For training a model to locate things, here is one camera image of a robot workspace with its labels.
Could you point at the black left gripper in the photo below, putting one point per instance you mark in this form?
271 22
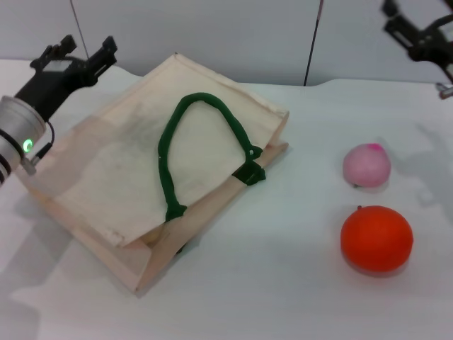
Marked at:
56 81

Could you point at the thin black wall strip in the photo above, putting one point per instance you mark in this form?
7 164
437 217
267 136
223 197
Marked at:
313 46

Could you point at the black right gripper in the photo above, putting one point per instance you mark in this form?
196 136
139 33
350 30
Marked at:
437 47

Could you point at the pink peach bun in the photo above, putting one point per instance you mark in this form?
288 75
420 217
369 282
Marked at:
366 166

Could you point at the round orange fruit toy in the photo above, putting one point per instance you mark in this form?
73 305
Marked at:
377 239

